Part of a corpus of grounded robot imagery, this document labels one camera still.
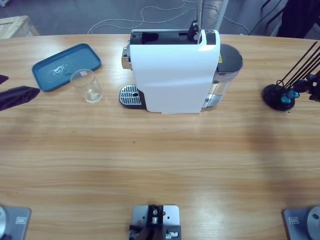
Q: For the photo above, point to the silver coffee machine lever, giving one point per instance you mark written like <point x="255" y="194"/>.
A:
<point x="198" y="15"/>

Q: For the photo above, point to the white camera mount dark post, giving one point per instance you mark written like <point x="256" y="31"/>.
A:
<point x="155" y="220"/>

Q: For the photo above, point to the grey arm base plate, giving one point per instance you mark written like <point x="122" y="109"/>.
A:
<point x="305" y="222"/>
<point x="12" y="222"/>

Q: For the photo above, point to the white table leg post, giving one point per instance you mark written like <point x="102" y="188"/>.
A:
<point x="222" y="13"/>

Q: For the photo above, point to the teal plastic serving tray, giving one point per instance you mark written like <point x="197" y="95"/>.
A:
<point x="65" y="62"/>

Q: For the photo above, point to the white slanted frame bar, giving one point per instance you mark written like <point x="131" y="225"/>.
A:
<point x="275" y="31"/>

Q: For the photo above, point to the clear drinking glass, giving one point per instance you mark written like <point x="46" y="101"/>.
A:
<point x="88" y="90"/>

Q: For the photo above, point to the pale wooden crate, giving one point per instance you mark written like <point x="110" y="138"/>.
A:
<point x="12" y="27"/>

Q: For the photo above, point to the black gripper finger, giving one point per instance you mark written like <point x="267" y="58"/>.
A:
<point x="315" y="95"/>
<point x="2" y="78"/>
<point x="15" y="97"/>
<point x="315" y="80"/>

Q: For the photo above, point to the bystander in dark clothes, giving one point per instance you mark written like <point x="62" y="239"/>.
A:
<point x="300" y="17"/>

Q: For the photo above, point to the black capsule holder with rods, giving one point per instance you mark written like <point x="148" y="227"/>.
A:
<point x="271" y="92"/>

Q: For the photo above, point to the white capsule coffee machine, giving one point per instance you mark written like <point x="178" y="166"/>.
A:
<point x="175" y="75"/>

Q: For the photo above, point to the clear water tank black lid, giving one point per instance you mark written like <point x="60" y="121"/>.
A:
<point x="228" y="60"/>

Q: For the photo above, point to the black drip tray metal grate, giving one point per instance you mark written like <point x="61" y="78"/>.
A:
<point x="130" y="96"/>

